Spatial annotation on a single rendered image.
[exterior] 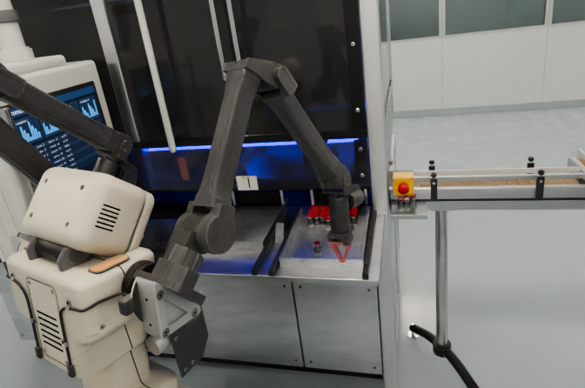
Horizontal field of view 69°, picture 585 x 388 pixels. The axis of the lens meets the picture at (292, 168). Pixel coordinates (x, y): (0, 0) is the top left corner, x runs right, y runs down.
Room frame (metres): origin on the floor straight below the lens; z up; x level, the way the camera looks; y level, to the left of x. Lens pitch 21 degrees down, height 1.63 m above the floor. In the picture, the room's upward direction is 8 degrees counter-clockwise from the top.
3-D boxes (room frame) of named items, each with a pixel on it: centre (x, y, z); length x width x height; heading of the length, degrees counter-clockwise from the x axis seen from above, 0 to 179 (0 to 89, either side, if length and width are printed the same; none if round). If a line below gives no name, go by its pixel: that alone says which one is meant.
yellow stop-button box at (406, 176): (1.40, -0.39, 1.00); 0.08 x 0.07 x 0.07; 163
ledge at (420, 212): (1.44, -0.42, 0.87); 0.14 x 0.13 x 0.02; 163
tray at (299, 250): (1.27, -0.09, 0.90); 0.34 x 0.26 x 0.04; 164
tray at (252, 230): (1.46, 0.21, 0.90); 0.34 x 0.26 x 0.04; 163
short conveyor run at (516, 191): (1.46, -0.71, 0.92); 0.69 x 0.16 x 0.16; 73
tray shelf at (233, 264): (1.34, 0.07, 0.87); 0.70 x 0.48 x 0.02; 73
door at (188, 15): (1.61, 0.37, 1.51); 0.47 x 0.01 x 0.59; 73
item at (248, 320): (2.16, 0.52, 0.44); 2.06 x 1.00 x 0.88; 73
